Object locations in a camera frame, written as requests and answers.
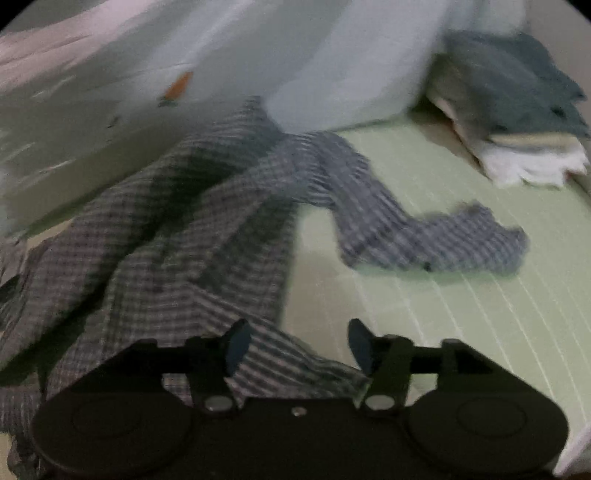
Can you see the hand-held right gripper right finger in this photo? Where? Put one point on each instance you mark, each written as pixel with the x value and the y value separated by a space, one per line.
pixel 360 345

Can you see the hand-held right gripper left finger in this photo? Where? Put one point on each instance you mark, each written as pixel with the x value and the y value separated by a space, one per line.
pixel 238 345

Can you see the grey plaid shirt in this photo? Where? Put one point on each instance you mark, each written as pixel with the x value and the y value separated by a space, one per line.
pixel 184 230

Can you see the green grid bed sheet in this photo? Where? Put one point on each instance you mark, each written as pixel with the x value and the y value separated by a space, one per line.
pixel 461 323

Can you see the cream folded garment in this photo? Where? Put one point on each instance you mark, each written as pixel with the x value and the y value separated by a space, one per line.
pixel 531 140

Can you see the white carrot print quilt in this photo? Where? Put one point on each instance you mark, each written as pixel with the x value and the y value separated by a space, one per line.
pixel 92 115

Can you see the light blue pillow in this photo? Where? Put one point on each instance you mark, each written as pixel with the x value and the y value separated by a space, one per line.
pixel 360 69

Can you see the teal folded garment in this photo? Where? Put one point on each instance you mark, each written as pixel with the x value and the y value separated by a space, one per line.
pixel 517 78

